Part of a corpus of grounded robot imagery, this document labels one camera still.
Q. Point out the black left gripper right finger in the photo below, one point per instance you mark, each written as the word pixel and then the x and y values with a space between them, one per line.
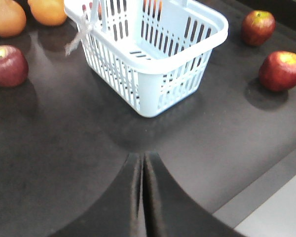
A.
pixel 169 211

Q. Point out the orange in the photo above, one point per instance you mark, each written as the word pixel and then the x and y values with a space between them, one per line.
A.
pixel 48 12
pixel 12 18

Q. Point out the light blue plastic basket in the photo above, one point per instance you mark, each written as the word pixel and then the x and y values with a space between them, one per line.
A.
pixel 152 53

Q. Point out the red apple middle right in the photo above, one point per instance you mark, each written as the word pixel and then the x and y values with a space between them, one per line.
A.
pixel 257 27

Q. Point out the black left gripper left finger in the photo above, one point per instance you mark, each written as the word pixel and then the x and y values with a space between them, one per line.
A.
pixel 115 213

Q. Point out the red apple front left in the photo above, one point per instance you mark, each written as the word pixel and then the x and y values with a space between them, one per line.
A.
pixel 278 71

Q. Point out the orange back left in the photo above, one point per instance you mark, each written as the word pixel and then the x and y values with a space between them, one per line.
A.
pixel 12 18

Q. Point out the orange back right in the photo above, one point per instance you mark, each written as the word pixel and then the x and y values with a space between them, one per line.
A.
pixel 48 12

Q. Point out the large red apple back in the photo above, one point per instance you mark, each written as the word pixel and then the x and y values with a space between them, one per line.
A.
pixel 14 67

